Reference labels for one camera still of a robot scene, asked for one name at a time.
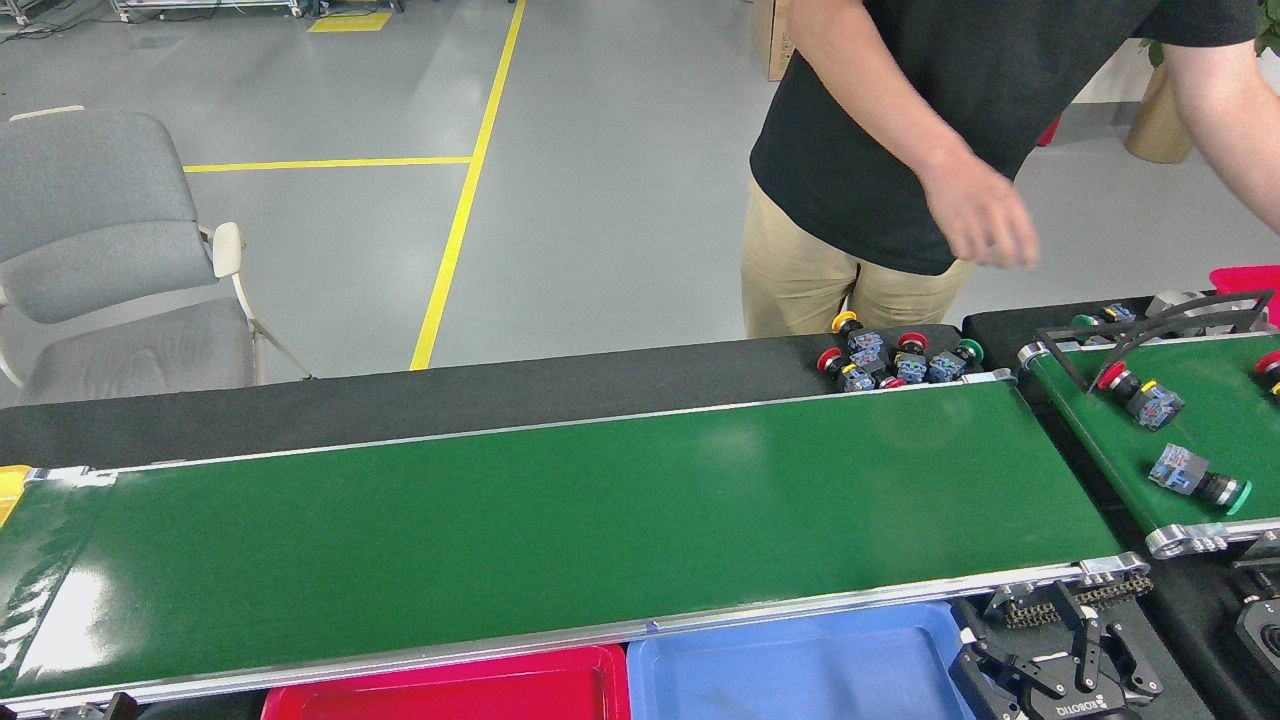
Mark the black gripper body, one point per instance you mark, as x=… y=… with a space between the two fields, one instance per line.
x=1075 y=708

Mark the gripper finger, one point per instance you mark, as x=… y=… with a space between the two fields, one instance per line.
x=1000 y=680
x=1078 y=630

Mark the white circuit breaker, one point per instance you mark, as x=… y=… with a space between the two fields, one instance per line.
x=1180 y=303

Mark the person's left forearm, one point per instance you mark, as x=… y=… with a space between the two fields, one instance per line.
x=1220 y=120

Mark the person's right forearm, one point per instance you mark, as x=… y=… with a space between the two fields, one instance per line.
x=870 y=90

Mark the green feeder conveyor belt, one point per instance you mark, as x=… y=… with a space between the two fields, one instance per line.
x=1230 y=430

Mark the long green conveyor belt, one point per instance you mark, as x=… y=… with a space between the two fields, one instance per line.
x=600 y=500

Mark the person's right hand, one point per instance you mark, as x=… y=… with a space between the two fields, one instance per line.
x=980 y=215

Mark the black joystick controller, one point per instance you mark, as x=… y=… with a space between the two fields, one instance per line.
x=1262 y=630

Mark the blue plastic bin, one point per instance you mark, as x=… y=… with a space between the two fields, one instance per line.
x=780 y=670

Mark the red plastic crate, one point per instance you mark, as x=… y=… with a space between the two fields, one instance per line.
x=1245 y=285

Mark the red cabinet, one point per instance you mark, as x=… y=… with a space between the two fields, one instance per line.
x=1048 y=132

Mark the potted green plant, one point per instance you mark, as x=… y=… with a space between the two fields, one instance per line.
x=1160 y=120

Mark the red plastic bin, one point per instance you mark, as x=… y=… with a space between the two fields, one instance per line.
x=450 y=695

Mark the person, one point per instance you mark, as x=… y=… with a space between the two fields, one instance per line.
x=950 y=80

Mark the brown cardboard box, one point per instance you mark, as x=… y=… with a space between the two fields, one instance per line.
x=772 y=40

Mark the grey padded chair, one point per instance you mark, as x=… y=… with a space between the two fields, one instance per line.
x=100 y=250

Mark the yellow plastic bin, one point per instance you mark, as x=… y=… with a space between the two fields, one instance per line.
x=10 y=490

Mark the metal rack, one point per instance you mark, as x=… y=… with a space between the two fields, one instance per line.
x=200 y=8

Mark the black guide frame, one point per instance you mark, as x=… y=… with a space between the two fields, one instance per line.
x=1150 y=325

